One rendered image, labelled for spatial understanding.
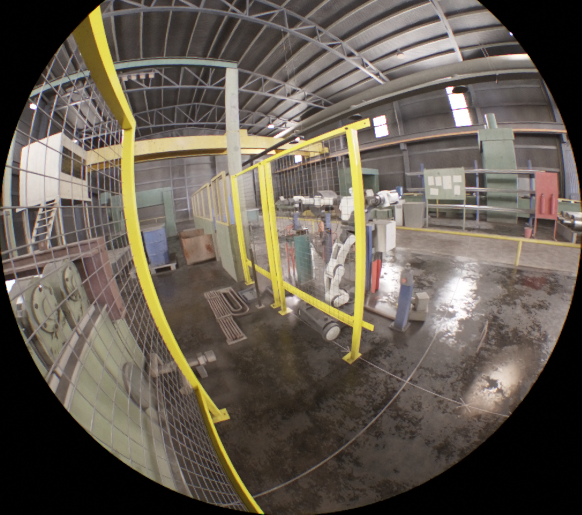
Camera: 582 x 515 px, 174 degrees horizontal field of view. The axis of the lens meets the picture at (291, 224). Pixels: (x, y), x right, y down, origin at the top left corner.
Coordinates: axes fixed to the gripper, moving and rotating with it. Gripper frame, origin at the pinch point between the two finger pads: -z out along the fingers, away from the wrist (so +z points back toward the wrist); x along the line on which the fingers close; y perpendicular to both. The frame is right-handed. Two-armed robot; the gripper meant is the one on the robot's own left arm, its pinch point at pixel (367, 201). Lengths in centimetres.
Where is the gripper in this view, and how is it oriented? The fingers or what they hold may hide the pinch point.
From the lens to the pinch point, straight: 131.6
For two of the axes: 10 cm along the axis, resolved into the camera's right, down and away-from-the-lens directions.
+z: 8.2, -1.6, 5.5
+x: -5.7, -0.7, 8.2
